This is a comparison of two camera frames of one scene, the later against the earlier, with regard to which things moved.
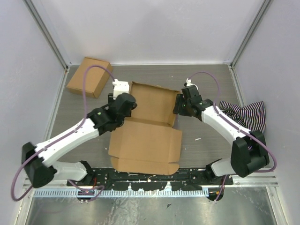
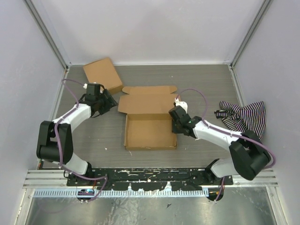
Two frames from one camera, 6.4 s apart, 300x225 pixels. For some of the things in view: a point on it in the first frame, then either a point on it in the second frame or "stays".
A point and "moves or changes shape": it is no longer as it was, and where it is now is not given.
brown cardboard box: [147, 142] moves or changes shape
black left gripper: [111, 101] to [110, 102]
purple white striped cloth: [252, 116] stays
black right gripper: [179, 100] to [174, 130]
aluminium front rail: [259, 179] stays
